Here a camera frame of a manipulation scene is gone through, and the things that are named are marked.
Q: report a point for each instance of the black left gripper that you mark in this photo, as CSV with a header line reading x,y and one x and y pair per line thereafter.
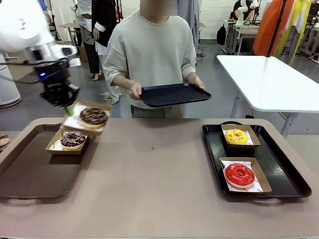
x,y
52,73

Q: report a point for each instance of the dark chocolate donut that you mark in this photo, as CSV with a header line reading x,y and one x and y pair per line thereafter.
x,y
87,115

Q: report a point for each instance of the brown kraft paper box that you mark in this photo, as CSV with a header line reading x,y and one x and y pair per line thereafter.
x,y
264,179
254,139
103,105
53,145

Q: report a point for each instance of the chocolate donut colourful sprinkles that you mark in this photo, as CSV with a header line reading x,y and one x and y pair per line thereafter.
x,y
67,140

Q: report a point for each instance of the small black tray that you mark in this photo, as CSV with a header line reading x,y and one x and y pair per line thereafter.
x,y
174,95

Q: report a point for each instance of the yellow glazed donut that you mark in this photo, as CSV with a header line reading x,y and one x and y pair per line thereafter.
x,y
230,136

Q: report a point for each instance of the red glazed donut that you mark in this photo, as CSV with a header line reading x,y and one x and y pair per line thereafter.
x,y
230,174

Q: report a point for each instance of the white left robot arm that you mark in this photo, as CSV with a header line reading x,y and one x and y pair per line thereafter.
x,y
20,25

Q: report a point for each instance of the person's left forearm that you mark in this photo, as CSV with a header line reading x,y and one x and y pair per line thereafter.
x,y
192,77

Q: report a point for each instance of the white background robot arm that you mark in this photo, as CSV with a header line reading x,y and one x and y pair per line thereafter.
x,y
240,13

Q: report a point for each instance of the person's right forearm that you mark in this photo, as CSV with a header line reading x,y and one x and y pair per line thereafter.
x,y
122,81

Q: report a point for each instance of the brown plastic serving tray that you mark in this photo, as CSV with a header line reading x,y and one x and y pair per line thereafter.
x,y
37,174

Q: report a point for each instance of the black plastic serving tray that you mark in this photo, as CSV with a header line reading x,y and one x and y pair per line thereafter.
x,y
281,159

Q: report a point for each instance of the person's right hand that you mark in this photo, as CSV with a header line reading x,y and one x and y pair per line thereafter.
x,y
135,90

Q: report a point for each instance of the person's left hand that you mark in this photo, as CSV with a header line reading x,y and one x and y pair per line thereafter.
x,y
199,83

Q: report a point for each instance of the cardboard box on floor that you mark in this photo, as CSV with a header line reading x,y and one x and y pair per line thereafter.
x,y
83,53

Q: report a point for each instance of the white cylindrical air purifier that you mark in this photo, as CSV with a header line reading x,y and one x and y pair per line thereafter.
x,y
7,92

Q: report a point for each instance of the bystander in grey trousers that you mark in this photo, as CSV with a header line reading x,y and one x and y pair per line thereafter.
x,y
88,47

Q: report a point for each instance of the wooden background desk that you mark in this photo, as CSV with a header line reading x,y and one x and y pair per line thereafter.
x,y
71,26

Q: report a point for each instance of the pale glazed donut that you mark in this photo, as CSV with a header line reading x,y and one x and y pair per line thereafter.
x,y
3,141

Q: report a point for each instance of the bystander in black vest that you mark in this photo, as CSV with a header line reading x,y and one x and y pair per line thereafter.
x,y
103,25

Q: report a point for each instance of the person in cream sweater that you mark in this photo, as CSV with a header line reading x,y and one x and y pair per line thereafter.
x,y
152,49

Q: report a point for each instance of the grey hanging garment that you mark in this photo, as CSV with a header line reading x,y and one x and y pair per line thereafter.
x,y
194,20

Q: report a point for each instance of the black backpack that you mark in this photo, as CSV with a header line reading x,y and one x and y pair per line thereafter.
x,y
221,35

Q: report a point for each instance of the background workbench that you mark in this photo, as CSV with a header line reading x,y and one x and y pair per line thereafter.
x,y
244,30

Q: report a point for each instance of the seated person in black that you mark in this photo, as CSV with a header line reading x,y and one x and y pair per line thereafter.
x,y
243,5

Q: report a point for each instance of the white table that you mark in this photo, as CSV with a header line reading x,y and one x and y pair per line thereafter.
x,y
274,82

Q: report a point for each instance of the orange hanging cloth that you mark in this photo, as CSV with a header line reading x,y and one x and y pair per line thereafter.
x,y
271,27

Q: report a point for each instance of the black stand pole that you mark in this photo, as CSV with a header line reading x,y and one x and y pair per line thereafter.
x,y
274,30

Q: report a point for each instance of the yellow hanging cloth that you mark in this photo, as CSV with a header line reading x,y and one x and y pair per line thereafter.
x,y
296,30

